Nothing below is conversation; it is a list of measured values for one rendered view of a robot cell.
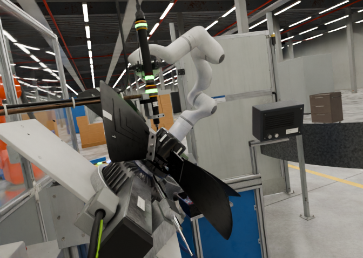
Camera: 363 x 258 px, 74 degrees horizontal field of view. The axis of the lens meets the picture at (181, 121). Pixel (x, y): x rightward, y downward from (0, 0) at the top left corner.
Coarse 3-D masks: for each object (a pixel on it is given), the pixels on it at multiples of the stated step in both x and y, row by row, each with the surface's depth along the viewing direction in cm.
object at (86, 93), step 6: (90, 90) 89; (96, 90) 91; (114, 90) 97; (78, 96) 84; (84, 96) 85; (90, 96) 87; (132, 102) 97; (90, 108) 84; (96, 108) 85; (138, 114) 92; (144, 120) 91
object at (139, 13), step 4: (136, 4) 90; (136, 8) 90; (140, 8) 90; (136, 12) 89; (140, 12) 89; (136, 16) 90; (140, 16) 89; (136, 20) 92; (140, 20) 93; (144, 20) 92; (152, 100) 92; (156, 100) 93; (152, 104) 92; (156, 104) 93; (152, 108) 93; (156, 108) 93; (156, 112) 93; (156, 120) 93
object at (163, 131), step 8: (160, 128) 84; (160, 136) 82; (168, 136) 81; (160, 144) 81; (168, 144) 80; (176, 144) 81; (160, 152) 80; (168, 152) 81; (176, 152) 82; (144, 160) 79; (160, 160) 82; (168, 160) 81; (152, 168) 79; (160, 168) 81
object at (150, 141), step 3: (150, 132) 78; (150, 135) 78; (150, 138) 78; (153, 138) 80; (150, 141) 78; (153, 141) 80; (150, 147) 77; (153, 147) 80; (147, 150) 76; (150, 150) 77; (153, 150) 79; (147, 153) 76; (153, 153) 79; (147, 156) 75; (150, 156) 77; (153, 156) 79; (150, 159) 77
